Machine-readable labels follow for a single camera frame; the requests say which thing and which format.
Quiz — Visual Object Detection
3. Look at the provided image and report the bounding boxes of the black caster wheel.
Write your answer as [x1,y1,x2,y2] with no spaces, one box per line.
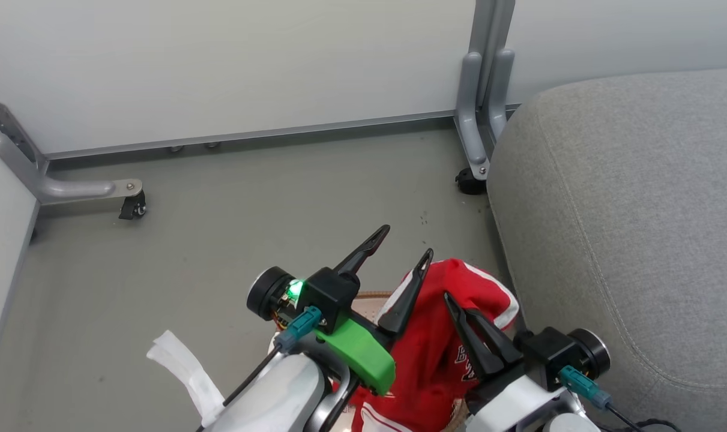
[119,191,148,221]
[455,167,489,196]

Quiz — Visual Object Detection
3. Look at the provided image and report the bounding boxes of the red white garment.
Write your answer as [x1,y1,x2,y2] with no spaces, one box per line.
[338,257,520,432]

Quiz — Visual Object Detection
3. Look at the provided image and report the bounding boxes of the white fabric strap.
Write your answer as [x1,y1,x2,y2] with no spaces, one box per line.
[146,329,226,428]

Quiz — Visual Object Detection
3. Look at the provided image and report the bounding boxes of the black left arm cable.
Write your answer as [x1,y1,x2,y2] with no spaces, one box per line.
[194,305,324,432]

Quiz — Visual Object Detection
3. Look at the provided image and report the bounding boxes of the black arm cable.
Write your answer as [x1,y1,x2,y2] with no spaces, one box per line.
[558,365,683,432]
[194,305,324,432]

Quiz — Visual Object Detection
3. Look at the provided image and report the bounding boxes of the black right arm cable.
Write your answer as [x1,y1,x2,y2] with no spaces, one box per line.
[558,365,683,432]

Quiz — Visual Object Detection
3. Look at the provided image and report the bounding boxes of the grey fabric sofa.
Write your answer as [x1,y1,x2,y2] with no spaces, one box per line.
[486,67,727,432]

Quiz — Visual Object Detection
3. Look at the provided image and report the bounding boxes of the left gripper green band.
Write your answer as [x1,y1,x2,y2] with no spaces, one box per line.
[246,224,435,395]

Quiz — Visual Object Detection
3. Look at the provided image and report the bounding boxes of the woven laundry basket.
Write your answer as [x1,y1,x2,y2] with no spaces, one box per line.
[270,290,469,432]

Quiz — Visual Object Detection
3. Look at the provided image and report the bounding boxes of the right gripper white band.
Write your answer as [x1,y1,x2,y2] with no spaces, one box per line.
[444,292,612,432]

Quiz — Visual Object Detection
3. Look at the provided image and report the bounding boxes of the grey partition leg long foot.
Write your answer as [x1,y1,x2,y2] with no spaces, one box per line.
[0,77,144,205]

